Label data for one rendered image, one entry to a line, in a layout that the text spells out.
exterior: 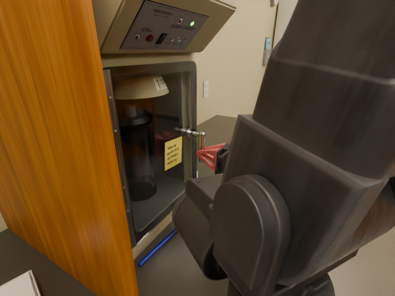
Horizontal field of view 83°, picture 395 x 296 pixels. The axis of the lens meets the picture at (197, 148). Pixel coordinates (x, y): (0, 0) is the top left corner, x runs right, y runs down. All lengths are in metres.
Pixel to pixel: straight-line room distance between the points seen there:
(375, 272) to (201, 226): 2.02
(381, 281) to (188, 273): 1.70
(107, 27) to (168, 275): 0.51
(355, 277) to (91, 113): 1.96
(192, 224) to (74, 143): 0.22
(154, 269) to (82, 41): 0.49
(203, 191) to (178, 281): 0.43
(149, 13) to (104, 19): 0.06
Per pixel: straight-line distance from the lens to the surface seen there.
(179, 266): 0.61
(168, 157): 0.57
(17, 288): 0.64
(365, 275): 2.10
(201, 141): 0.61
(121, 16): 0.36
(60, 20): 0.30
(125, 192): 0.49
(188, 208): 0.19
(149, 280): 0.59
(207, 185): 0.18
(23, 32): 0.37
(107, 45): 0.38
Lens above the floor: 1.41
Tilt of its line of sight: 24 degrees down
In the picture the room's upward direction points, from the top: straight up
